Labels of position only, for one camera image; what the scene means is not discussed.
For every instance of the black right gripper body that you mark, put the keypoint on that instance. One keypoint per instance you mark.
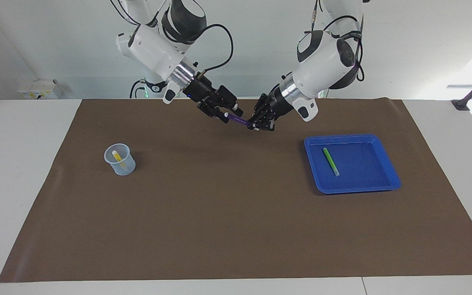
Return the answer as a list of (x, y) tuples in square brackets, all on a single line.
[(209, 96)]

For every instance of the translucent plastic cup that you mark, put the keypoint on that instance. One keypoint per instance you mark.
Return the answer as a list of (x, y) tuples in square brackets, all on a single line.
[(127, 168)]

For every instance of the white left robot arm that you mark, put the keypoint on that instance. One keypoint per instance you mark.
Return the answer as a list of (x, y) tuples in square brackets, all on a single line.
[(322, 65)]

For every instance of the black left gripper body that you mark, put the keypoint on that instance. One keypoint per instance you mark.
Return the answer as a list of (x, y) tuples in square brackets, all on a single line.
[(273, 106)]

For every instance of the purple marker pen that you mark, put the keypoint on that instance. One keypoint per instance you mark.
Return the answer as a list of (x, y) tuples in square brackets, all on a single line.
[(238, 119)]

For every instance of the yellow marker pen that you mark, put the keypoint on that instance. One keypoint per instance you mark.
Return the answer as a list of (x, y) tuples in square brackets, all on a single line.
[(118, 157)]

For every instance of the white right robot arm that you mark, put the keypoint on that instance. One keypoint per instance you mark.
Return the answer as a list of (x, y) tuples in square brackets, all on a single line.
[(154, 49)]

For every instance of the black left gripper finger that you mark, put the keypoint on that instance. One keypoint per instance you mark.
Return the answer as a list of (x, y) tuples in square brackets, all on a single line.
[(268, 126), (253, 125)]

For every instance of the blue plastic tray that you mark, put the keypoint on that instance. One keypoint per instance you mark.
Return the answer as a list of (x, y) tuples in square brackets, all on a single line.
[(375, 180)]

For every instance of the green marker pen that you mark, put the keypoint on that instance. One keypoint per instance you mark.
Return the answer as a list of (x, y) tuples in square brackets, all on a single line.
[(331, 162)]

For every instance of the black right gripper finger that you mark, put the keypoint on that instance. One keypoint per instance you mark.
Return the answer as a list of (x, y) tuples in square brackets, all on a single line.
[(222, 115), (237, 110)]

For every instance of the brown table mat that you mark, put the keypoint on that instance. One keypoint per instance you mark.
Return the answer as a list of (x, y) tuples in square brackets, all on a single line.
[(219, 213)]

